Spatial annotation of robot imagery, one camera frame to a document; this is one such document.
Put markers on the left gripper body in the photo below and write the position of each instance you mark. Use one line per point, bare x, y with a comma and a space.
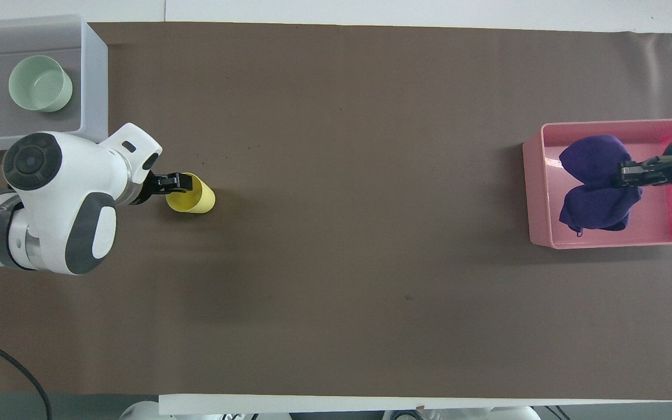
148, 189

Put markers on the translucent grey plastic box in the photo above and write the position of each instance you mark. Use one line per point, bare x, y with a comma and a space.
94, 76

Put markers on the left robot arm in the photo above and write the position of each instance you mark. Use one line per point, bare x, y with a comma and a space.
73, 169

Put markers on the pale green cup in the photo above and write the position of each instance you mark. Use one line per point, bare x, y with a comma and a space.
38, 84

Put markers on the purple cloth bag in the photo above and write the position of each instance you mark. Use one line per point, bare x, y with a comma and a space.
595, 160

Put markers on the pink plastic box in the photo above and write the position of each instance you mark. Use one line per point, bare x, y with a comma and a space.
540, 192

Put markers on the yellow cup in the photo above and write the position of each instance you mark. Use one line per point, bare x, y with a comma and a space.
202, 198

